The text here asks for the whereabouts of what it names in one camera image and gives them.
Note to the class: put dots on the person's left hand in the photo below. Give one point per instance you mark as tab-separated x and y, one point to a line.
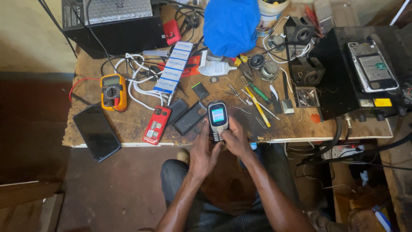
200	157

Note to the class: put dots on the person's right hand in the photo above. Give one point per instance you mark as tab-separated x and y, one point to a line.
237	141

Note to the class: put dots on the dark blue keypad phone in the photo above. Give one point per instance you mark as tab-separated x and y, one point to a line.
217	120

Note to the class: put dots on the person's shoe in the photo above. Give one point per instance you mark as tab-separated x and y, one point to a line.
183	155

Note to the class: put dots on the black phone housing with cutouts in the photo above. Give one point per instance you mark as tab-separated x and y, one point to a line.
190	118

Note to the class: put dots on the person's legs in jeans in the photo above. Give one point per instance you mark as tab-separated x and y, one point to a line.
222	193

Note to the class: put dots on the metal tweezers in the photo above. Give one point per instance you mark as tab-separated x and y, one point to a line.
260	104

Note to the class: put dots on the black phone back cover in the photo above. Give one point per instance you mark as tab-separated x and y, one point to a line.
177	110

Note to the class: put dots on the red open keypad phone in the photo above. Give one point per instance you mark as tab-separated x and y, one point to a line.
156	125

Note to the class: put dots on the small black phone battery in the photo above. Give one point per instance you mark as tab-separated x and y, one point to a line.
200	90

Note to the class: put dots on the black flat brush tool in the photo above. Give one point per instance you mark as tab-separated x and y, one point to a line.
286	96

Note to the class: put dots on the white glue bottle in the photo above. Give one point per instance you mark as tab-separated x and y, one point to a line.
214	68

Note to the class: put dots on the round speaker driver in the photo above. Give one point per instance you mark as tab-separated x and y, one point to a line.
276	42
267	70

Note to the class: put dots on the small circuit board module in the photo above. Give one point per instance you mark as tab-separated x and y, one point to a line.
307	97

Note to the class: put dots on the strip of white blue packets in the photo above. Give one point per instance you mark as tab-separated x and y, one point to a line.
173	67

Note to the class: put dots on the black speaker box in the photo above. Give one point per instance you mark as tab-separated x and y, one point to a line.
298	34
306	71

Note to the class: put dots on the white power strip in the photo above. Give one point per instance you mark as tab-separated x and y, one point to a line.
341	150

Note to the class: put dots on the black smartphone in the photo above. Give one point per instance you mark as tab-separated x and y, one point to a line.
96	132

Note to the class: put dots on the yellow digital multimeter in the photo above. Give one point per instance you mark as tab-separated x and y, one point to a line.
113	92

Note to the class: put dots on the blue cloth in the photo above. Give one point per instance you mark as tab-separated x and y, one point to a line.
230	27

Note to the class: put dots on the red plug adapter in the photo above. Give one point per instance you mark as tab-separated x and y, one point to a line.
172	31

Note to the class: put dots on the white plastic bucket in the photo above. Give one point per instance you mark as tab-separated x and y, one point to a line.
269	14

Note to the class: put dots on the red multimeter probe lead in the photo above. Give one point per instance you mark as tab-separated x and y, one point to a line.
81	86

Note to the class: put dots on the black rework station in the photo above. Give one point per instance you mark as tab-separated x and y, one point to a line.
357	71

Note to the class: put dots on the black power supply box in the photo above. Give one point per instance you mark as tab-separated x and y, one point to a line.
116	29

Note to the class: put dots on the opened smartphone with battery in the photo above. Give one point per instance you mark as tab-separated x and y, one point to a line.
372	66

